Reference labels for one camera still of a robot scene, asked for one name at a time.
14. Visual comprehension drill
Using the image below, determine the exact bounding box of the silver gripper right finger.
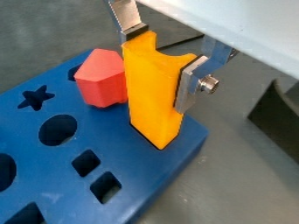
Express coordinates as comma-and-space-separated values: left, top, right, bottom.
173, 36, 239, 114

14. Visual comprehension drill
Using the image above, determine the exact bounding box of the blue shape sorter board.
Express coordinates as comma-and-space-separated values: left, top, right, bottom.
0, 54, 208, 224

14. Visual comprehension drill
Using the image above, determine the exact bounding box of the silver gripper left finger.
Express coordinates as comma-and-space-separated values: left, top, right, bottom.
107, 0, 148, 44

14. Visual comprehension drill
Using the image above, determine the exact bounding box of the red pentagon block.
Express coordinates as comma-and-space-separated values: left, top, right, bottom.
75, 49, 127, 108

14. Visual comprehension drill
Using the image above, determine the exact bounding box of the yellow arch block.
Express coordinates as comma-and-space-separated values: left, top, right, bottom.
121, 31, 196, 150

